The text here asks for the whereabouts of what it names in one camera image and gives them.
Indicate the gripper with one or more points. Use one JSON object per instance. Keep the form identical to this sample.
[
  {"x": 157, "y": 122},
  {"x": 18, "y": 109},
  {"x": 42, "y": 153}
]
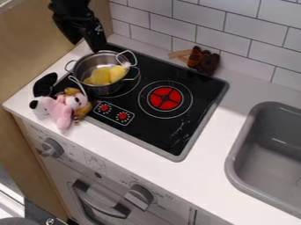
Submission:
[{"x": 70, "y": 7}]

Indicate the silver pot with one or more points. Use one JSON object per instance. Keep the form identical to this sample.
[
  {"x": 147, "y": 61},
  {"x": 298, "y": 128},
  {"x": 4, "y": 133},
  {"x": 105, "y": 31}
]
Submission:
[{"x": 94, "y": 63}]

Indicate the yellow toy food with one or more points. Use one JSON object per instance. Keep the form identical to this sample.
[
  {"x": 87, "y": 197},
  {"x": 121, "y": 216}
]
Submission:
[{"x": 104, "y": 75}]

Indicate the black toy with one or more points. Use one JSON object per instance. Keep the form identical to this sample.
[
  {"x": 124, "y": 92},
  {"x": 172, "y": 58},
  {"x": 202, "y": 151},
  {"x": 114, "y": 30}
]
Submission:
[{"x": 44, "y": 86}]

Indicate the pink plush toy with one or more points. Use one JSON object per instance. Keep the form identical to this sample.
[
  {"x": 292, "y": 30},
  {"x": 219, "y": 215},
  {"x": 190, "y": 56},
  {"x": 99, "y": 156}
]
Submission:
[{"x": 59, "y": 110}]

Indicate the toy stove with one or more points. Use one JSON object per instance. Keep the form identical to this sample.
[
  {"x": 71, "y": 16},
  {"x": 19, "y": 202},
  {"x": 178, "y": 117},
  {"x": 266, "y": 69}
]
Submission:
[{"x": 164, "y": 123}]

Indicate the brown plush toy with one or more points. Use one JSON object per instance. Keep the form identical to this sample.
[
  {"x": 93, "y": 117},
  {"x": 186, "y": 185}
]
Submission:
[{"x": 203, "y": 60}]

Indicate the toy sink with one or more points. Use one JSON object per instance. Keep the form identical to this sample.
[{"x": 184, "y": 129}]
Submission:
[{"x": 270, "y": 158}]

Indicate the wooden tool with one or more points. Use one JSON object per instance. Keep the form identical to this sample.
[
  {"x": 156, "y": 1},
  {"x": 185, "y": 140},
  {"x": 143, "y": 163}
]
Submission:
[{"x": 179, "y": 54}]

